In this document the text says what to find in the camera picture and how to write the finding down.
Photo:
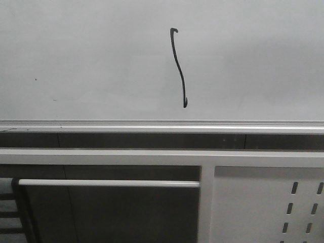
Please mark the white whiteboard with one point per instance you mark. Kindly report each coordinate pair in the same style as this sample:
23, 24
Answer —
162, 60

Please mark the white perforated metal panel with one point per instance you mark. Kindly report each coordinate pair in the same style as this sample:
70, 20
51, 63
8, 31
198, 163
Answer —
253, 204

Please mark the white horizontal rod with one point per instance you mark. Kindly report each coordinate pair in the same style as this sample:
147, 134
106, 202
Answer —
109, 183

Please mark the black slatted chair back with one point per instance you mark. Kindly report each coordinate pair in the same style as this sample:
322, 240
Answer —
17, 222

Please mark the white metal stand frame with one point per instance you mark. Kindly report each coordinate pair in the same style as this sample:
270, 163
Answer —
208, 160

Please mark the aluminium whiteboard tray rail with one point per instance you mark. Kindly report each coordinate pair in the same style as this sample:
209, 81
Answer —
163, 126

